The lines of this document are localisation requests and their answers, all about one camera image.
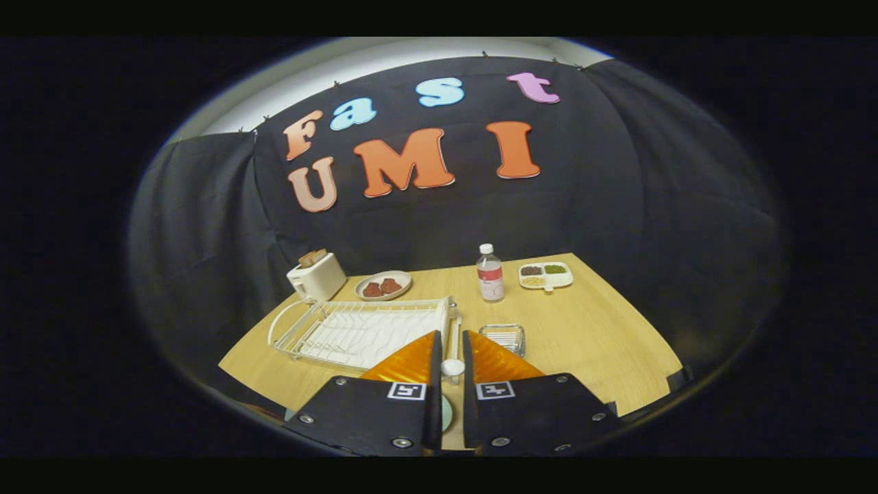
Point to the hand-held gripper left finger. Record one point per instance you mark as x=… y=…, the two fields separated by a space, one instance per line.
x=435 y=384

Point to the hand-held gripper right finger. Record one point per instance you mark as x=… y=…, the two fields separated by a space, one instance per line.
x=468 y=384

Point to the light green plate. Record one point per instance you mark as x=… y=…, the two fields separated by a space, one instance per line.
x=446 y=414

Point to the small beige plate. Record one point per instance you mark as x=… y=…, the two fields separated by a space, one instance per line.
x=405 y=278

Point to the clear plastic water bottle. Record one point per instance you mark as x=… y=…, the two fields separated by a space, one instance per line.
x=490 y=281

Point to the red meat piece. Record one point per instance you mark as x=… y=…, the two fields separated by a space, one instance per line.
x=390 y=285
x=371 y=289

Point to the yellow beans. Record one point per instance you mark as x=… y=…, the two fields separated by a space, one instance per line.
x=534 y=280

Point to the dark brown beans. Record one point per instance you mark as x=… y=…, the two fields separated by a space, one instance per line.
x=531 y=270

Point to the white divided tray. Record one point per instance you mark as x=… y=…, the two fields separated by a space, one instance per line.
x=564 y=280

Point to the green beans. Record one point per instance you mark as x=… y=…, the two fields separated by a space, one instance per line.
x=555 y=269

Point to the cream toaster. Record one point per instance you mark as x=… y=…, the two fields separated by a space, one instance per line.
x=322 y=281

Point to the toast slice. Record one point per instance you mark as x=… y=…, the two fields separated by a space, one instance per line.
x=312 y=257

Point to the black table corner clamp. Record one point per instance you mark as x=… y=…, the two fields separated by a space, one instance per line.
x=680 y=379

